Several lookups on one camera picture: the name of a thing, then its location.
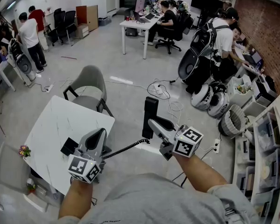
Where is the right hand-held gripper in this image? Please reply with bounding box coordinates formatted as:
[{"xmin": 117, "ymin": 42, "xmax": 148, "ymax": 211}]
[{"xmin": 148, "ymin": 118, "xmax": 204, "ymax": 161}]

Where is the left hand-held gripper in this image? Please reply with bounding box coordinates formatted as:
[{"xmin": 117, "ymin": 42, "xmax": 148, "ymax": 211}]
[{"xmin": 67, "ymin": 127, "xmax": 108, "ymax": 184}]

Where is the person's left forearm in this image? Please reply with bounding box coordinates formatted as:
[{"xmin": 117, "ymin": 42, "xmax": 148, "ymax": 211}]
[{"xmin": 57, "ymin": 178, "xmax": 94, "ymax": 220}]

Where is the person's right forearm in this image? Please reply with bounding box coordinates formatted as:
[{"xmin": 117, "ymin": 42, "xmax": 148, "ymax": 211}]
[{"xmin": 172, "ymin": 153, "xmax": 229, "ymax": 193}]

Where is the silver round shell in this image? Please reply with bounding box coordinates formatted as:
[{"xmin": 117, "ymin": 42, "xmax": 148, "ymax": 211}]
[
  {"xmin": 191, "ymin": 83, "xmax": 213, "ymax": 111},
  {"xmin": 207, "ymin": 91, "xmax": 231, "ymax": 119}
]

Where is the gray upholstered chair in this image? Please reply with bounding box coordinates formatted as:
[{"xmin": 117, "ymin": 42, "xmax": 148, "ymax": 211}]
[{"xmin": 63, "ymin": 65, "xmax": 114, "ymax": 118}]

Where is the white ribbed basket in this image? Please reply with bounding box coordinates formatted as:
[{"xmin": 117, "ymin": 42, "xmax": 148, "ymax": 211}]
[{"xmin": 218, "ymin": 104, "xmax": 247, "ymax": 138}]

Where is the person's gray shirt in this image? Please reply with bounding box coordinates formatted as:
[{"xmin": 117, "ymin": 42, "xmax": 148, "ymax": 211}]
[{"xmin": 58, "ymin": 173, "xmax": 261, "ymax": 224}]

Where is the purple flower pot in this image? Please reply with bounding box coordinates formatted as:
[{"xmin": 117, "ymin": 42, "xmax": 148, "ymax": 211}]
[{"xmin": 18, "ymin": 145, "xmax": 32, "ymax": 158}]

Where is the red flower pot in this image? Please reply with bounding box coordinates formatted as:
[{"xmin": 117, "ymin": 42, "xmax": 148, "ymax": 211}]
[{"xmin": 27, "ymin": 178, "xmax": 37, "ymax": 195}]

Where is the white utility cart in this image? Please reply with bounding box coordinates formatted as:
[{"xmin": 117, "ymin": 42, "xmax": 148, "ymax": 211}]
[{"xmin": 226, "ymin": 74, "xmax": 254, "ymax": 110}]

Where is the pale gray chair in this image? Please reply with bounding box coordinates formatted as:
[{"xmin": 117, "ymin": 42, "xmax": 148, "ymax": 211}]
[{"xmin": 0, "ymin": 141, "xmax": 60, "ymax": 213}]

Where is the white shelf unit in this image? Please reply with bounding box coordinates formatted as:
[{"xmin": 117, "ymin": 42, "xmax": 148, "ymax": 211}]
[{"xmin": 232, "ymin": 85, "xmax": 280, "ymax": 224}]

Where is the gray backpack shell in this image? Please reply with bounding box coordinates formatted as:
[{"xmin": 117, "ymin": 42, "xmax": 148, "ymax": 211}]
[{"xmin": 178, "ymin": 17, "xmax": 217, "ymax": 80}]

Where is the row of clear storage bins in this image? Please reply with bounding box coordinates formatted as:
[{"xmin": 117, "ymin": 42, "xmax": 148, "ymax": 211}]
[{"xmin": 235, "ymin": 112, "xmax": 280, "ymax": 217}]

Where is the black swivel office chair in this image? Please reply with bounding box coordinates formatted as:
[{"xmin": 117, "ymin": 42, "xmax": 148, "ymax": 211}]
[{"xmin": 155, "ymin": 13, "xmax": 194, "ymax": 55}]

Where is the black and silver machine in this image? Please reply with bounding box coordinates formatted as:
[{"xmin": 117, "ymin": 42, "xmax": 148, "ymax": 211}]
[{"xmin": 252, "ymin": 75, "xmax": 279, "ymax": 107}]

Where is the white office desk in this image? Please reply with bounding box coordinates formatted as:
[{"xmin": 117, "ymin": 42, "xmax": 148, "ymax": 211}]
[{"xmin": 119, "ymin": 12, "xmax": 165, "ymax": 60}]

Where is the white shell with round disc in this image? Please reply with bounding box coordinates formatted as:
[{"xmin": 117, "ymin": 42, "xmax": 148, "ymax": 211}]
[{"xmin": 8, "ymin": 38, "xmax": 36, "ymax": 86}]

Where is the white drawer cabinet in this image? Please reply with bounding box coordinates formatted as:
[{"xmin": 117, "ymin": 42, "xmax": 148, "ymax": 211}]
[{"xmin": 75, "ymin": 23, "xmax": 90, "ymax": 39}]

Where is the open laptop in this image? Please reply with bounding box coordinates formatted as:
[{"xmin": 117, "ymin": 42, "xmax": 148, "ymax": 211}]
[
  {"xmin": 246, "ymin": 51, "xmax": 263, "ymax": 66},
  {"xmin": 133, "ymin": 10, "xmax": 151, "ymax": 24}
]

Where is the gray storage box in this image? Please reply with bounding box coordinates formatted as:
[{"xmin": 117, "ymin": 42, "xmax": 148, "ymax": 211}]
[{"xmin": 98, "ymin": 16, "xmax": 112, "ymax": 28}]

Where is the black mesh chair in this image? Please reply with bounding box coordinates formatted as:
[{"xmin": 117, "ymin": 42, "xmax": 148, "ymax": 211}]
[
  {"xmin": 58, "ymin": 10, "xmax": 77, "ymax": 44},
  {"xmin": 48, "ymin": 7, "xmax": 66, "ymax": 47}
]

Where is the tan wooden board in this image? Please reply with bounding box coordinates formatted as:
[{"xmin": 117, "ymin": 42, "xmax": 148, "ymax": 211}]
[{"xmin": 86, "ymin": 5, "xmax": 99, "ymax": 32}]

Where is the reddish brown board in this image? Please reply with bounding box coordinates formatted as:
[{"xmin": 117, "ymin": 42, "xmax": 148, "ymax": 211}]
[{"xmin": 76, "ymin": 5, "xmax": 88, "ymax": 27}]

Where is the desktop monitor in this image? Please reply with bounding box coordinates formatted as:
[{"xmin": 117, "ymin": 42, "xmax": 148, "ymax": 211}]
[{"xmin": 134, "ymin": 0, "xmax": 147, "ymax": 14}]

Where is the large black screen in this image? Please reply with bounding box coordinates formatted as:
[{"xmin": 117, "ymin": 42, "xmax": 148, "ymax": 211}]
[{"xmin": 190, "ymin": 0, "xmax": 224, "ymax": 14}]

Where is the white floor cable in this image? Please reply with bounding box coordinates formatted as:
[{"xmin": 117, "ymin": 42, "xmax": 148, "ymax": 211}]
[{"xmin": 167, "ymin": 100, "xmax": 185, "ymax": 124}]

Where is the looped black floor cable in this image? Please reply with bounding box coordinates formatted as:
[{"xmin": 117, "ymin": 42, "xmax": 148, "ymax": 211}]
[{"xmin": 147, "ymin": 77, "xmax": 180, "ymax": 100}]

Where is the thin black floor cable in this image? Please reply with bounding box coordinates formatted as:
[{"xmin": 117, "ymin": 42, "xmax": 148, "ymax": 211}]
[{"xmin": 172, "ymin": 171, "xmax": 188, "ymax": 188}]

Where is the shoulder strap buckle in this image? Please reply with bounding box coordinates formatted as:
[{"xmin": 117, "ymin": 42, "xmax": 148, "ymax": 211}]
[{"xmin": 224, "ymin": 206, "xmax": 237, "ymax": 219}]

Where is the white wall desk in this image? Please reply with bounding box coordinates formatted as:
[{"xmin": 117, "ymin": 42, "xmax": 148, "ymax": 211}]
[{"xmin": 233, "ymin": 43, "xmax": 264, "ymax": 76}]

